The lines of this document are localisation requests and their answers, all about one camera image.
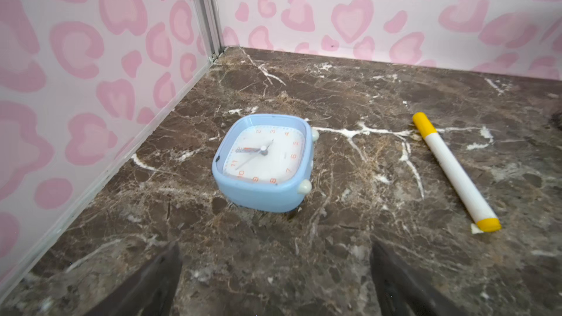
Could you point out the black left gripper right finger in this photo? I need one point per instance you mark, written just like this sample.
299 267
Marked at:
401 290

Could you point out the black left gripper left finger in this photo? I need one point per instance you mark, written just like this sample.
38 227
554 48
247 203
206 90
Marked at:
149 291

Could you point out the white yellow marker pen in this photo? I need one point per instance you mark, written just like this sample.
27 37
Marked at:
478 208

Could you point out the light blue alarm clock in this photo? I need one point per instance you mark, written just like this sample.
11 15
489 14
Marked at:
265 162

